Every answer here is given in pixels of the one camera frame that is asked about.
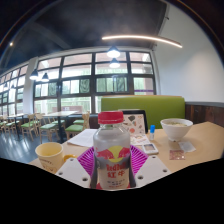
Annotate green upholstered bench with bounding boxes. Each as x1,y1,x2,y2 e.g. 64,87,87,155
100,95,186,130

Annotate white paper sheet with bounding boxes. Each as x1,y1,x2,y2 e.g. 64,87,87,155
66,128,98,148

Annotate light wooden dining table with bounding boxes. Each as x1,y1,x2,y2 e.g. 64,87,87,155
42,110,79,141

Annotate group of green-seated wooden chairs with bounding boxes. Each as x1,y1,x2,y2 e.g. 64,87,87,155
0,112,91,143

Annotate group of pendant lamps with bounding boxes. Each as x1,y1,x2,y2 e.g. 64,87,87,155
29,45,122,83

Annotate pale yellow mug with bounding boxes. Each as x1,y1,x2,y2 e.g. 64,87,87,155
34,141,77,174

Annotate pink square packet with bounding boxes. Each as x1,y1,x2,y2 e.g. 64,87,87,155
168,149,186,161

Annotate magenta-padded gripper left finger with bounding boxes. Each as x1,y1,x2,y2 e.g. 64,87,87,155
54,146,99,189

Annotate black laptop with stickers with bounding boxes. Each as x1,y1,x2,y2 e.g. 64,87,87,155
118,109,149,137

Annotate red-capped clear drink bottle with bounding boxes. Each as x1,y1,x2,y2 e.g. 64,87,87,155
92,110,132,191

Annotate long linear ceiling light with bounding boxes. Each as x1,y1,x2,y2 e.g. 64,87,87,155
101,34,184,49

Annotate small blue-capped white bottle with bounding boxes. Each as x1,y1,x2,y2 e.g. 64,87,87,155
148,124,156,141

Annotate clear plastic packet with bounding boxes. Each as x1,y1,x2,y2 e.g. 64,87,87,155
178,140,197,153

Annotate white bowl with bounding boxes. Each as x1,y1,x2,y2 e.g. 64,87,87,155
159,117,194,142

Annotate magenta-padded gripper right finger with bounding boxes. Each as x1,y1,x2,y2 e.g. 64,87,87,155
129,145,172,188

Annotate black-framed grid window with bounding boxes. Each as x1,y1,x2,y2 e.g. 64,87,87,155
0,50,157,116

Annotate small white flat device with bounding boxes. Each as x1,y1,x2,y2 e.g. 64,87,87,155
141,142,160,156

